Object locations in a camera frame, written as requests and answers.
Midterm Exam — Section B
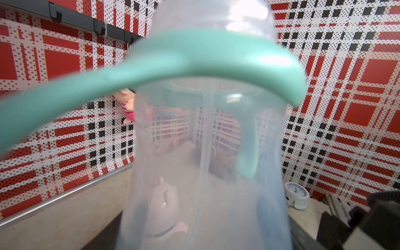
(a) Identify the small white alarm clock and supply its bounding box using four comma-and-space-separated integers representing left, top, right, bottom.
284, 182, 310, 210

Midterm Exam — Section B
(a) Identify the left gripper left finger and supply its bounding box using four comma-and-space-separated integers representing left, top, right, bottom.
81, 212, 122, 250

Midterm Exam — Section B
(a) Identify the black hook rail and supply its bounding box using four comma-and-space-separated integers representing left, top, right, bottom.
1, 0, 142, 45

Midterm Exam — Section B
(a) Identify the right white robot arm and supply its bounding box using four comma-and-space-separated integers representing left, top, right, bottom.
316, 190, 400, 250

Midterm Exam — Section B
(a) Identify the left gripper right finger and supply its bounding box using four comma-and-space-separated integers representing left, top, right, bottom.
289, 217, 326, 250

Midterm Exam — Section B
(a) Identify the pink pig cap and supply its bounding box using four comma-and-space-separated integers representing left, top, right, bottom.
145, 176, 179, 238

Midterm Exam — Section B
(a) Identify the clear baby bottle bottom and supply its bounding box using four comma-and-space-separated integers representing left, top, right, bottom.
116, 1, 306, 250

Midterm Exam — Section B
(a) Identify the doll with pink pants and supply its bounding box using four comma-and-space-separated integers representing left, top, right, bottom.
113, 88, 135, 125

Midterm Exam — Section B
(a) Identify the brown teddy bear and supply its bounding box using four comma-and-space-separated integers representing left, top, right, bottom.
208, 143, 236, 181

